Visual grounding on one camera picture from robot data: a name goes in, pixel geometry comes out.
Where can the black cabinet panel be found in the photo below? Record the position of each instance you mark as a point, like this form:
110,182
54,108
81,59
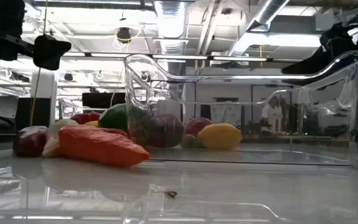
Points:
23,113

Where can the dark red apple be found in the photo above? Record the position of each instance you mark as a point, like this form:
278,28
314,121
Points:
30,141

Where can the slanted silver duct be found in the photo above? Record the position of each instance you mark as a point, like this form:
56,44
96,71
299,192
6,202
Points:
259,18

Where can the yellow lemon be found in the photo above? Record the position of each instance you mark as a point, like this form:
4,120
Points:
219,136

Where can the small brown crumb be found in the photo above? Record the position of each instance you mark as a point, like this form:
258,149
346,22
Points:
171,194

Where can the green bell pepper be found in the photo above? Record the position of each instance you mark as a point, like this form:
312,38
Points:
115,117

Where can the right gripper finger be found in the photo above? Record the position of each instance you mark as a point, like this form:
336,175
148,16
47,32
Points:
322,70

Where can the black ceiling dome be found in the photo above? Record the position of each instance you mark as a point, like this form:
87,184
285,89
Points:
123,35

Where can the white garlic bulb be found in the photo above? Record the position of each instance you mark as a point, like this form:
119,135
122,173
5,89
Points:
53,137

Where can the clear plastic bin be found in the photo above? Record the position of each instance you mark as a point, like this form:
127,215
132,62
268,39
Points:
64,109
357,93

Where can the black background monitor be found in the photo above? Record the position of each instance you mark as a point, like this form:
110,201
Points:
102,100

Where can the dark purple plastic fruit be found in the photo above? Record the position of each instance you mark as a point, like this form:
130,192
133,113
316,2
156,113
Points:
165,130

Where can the ribbed silver duct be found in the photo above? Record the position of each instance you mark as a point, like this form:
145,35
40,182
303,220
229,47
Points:
169,21

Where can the orange-red chili pepper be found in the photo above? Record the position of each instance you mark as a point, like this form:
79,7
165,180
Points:
101,146

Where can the dark red chili pepper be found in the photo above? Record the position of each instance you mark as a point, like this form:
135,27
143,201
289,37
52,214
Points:
84,117

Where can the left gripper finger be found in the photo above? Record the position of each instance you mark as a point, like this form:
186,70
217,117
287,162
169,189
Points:
51,53

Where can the white pillar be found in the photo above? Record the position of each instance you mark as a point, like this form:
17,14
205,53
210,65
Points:
43,87

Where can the person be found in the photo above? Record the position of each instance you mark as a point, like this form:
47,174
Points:
270,115

